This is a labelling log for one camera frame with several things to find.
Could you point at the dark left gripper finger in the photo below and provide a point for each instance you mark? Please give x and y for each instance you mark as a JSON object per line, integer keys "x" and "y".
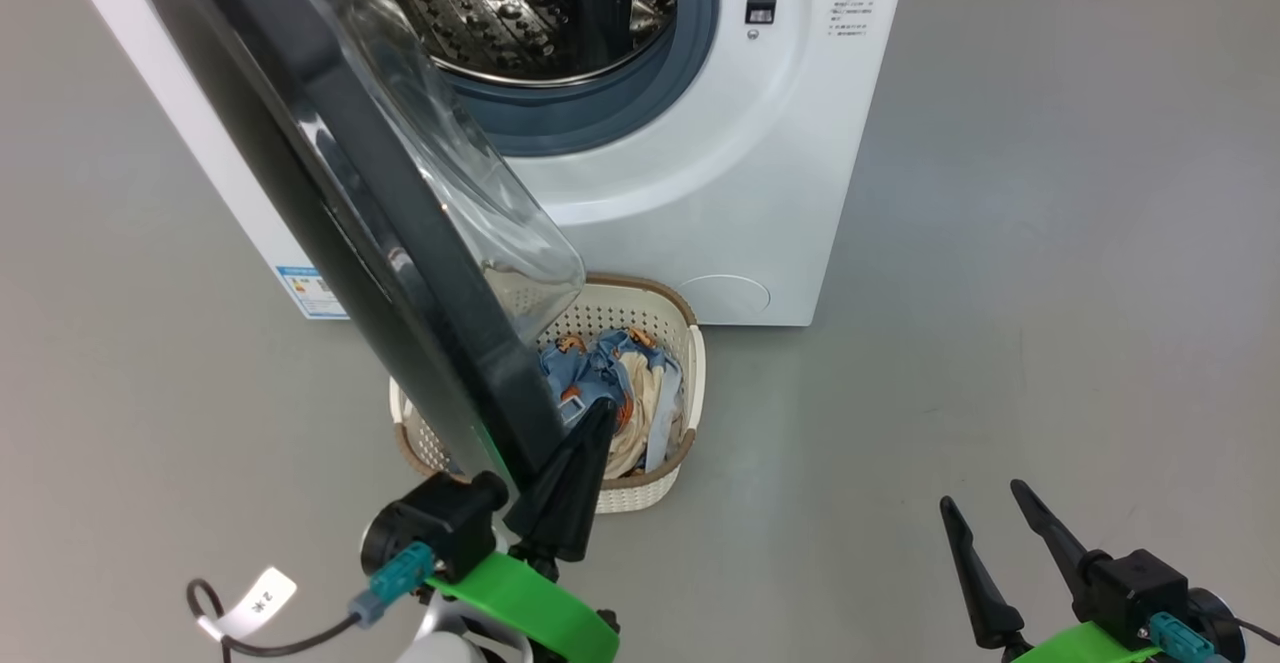
{"x": 580, "y": 503}
{"x": 525, "y": 518}

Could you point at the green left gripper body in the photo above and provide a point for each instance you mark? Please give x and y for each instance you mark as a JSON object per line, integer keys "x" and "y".
{"x": 530, "y": 613}

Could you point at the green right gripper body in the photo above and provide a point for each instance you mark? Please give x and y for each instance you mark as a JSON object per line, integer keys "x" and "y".
{"x": 1085, "y": 648}

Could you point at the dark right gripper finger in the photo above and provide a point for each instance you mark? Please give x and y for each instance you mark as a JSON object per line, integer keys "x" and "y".
{"x": 985, "y": 603}
{"x": 1060, "y": 543}

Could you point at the blue cartoon print garment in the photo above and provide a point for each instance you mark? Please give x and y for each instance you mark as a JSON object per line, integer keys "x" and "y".
{"x": 580, "y": 373}

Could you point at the black washing machine door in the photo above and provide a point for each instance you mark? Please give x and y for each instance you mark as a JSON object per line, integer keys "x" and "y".
{"x": 330, "y": 173}

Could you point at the white front-load washing machine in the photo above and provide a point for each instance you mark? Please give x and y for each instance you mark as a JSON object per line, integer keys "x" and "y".
{"x": 720, "y": 203}

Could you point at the stainless steel washing machine drum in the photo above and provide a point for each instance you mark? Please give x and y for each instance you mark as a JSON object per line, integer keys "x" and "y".
{"x": 520, "y": 13}

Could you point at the cream perforated laundry basket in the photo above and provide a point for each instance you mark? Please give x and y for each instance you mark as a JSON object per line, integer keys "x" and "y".
{"x": 640, "y": 308}

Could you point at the round white filter cover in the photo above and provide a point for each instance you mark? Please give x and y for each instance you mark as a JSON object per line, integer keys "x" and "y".
{"x": 725, "y": 298}

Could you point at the blue energy label sticker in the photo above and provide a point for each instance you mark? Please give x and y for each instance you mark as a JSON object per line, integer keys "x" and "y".
{"x": 312, "y": 293}

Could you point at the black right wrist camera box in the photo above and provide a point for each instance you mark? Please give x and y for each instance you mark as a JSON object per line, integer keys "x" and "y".
{"x": 1140, "y": 583}

